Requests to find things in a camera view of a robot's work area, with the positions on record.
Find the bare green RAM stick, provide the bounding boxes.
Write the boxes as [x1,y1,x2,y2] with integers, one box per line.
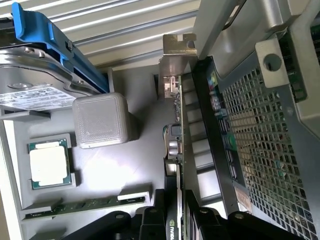
[23,194,151,220]

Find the silver CPU chip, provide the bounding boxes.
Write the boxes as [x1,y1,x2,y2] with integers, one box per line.
[27,138,73,190]

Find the open metal PC case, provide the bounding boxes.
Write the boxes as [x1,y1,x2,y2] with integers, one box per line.
[179,0,320,240]

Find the green Dell motherboard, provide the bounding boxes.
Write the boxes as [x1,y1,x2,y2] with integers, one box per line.
[278,22,320,103]

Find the silver hard disk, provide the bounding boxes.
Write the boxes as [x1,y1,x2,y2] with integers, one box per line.
[0,46,102,113]

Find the hard drive in blue caddy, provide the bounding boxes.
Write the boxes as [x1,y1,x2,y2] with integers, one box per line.
[11,1,112,97]

